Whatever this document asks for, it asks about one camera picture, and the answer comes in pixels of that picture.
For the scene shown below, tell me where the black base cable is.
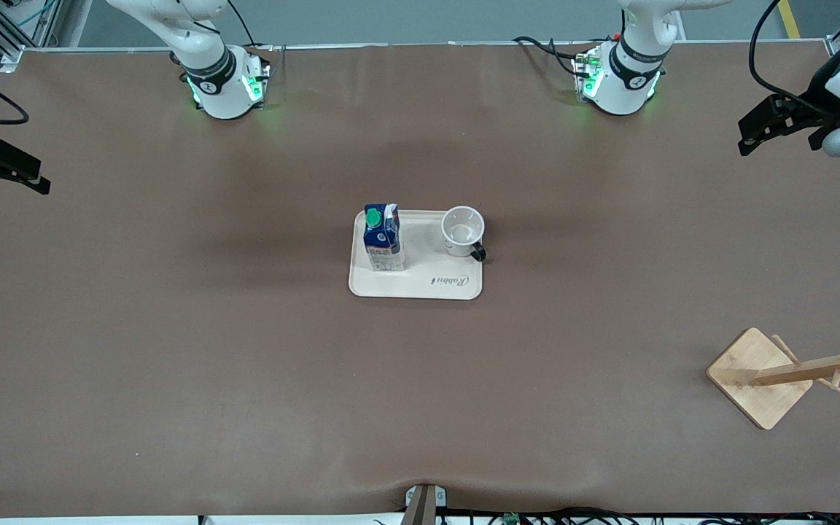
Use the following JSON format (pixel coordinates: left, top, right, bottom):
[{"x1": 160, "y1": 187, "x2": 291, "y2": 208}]
[
  {"x1": 513, "y1": 35, "x2": 592, "y2": 66},
  {"x1": 227, "y1": 0, "x2": 264, "y2": 52}
]

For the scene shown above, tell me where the cream rabbit print tray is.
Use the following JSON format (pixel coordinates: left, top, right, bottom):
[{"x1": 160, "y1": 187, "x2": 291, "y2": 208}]
[{"x1": 348, "y1": 210, "x2": 483, "y2": 300}]

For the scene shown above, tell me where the black left base cable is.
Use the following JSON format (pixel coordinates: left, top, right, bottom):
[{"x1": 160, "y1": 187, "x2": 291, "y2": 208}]
[{"x1": 513, "y1": 35, "x2": 592, "y2": 66}]

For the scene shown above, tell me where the blue milk carton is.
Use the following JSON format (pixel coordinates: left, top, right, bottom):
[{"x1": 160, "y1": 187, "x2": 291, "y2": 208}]
[{"x1": 363, "y1": 203, "x2": 406, "y2": 272}]

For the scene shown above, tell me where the white smiley cup black handle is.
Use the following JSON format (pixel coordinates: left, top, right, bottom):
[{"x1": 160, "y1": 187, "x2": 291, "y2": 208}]
[{"x1": 440, "y1": 206, "x2": 487, "y2": 263}]

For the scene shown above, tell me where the black right base cable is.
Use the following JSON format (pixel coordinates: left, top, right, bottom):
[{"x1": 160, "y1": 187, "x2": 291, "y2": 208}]
[{"x1": 227, "y1": 0, "x2": 264, "y2": 52}]

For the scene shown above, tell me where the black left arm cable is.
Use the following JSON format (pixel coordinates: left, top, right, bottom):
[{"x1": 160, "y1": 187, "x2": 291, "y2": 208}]
[{"x1": 748, "y1": 0, "x2": 840, "y2": 121}]

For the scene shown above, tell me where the metal table clamp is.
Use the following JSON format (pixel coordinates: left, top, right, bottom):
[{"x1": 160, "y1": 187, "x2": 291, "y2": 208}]
[{"x1": 404, "y1": 483, "x2": 448, "y2": 525}]

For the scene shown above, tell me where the wooden cup rack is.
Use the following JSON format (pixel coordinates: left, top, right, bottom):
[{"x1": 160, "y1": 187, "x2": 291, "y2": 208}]
[{"x1": 706, "y1": 313, "x2": 840, "y2": 431}]

